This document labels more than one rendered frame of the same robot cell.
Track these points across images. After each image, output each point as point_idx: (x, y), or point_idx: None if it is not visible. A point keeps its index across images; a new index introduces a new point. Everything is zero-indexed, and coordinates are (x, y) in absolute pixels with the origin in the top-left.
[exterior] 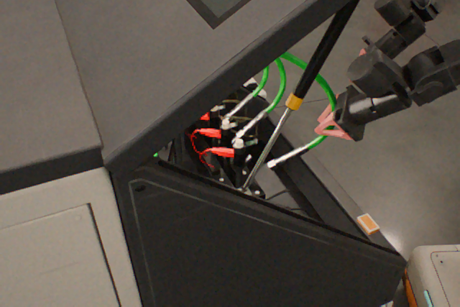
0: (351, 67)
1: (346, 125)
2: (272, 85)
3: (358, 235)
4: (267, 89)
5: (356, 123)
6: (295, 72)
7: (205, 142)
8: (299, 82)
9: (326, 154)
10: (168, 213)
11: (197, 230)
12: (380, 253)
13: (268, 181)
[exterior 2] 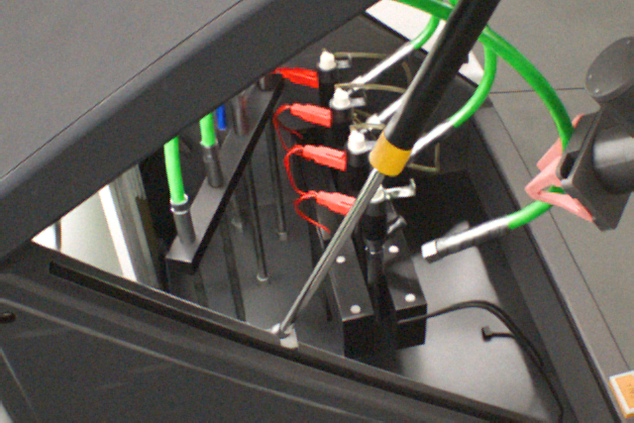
0: (596, 63)
1: (581, 193)
2: (548, 45)
3: (606, 413)
4: (535, 51)
5: (607, 189)
6: (596, 22)
7: (327, 170)
8: (399, 109)
9: (632, 199)
10: (80, 370)
11: (157, 408)
12: None
13: (460, 266)
